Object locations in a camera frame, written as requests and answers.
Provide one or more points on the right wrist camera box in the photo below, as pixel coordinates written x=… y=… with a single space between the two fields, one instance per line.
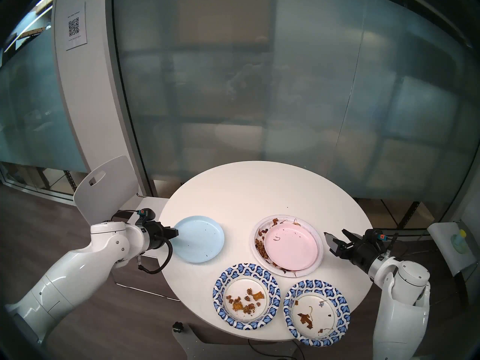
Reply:
x=377 y=235

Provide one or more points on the thin brown food scraps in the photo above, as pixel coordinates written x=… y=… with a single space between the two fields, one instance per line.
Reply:
x=305 y=318

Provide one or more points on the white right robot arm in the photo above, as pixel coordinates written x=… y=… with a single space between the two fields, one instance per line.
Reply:
x=401 y=306

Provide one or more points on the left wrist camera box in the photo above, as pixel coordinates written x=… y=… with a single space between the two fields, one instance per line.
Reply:
x=147 y=215

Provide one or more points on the light blue plastic plate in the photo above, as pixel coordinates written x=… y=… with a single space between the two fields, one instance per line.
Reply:
x=198 y=239

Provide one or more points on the grey white chair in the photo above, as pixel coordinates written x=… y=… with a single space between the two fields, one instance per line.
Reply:
x=444 y=237

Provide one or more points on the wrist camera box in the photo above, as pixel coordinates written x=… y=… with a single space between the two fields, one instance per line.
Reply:
x=147 y=215
x=377 y=235

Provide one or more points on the green bottle with yellow cap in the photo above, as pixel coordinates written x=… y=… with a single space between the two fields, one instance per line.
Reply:
x=459 y=243

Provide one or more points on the blue patterned bowl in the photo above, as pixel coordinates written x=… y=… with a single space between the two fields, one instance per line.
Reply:
x=317 y=316
x=245 y=284

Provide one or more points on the large white paper plate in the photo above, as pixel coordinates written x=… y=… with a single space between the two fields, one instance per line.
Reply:
x=317 y=261

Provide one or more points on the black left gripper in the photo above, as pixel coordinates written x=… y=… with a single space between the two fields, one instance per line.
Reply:
x=157 y=235

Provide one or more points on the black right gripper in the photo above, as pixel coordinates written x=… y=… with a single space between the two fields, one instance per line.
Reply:
x=362 y=252

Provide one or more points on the pink plastic plate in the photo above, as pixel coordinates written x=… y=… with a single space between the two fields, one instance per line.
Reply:
x=290 y=246

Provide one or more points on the brown food scraps pile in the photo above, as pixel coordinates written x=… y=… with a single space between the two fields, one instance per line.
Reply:
x=259 y=246

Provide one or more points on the QR code paper sign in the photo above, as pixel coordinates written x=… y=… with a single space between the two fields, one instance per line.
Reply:
x=75 y=27

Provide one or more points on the black knob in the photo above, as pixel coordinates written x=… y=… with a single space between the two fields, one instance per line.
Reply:
x=177 y=327

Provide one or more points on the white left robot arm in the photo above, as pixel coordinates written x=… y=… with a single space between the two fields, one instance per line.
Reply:
x=75 y=273

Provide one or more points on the orange brown food chunks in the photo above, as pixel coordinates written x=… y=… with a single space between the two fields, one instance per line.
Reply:
x=247 y=307

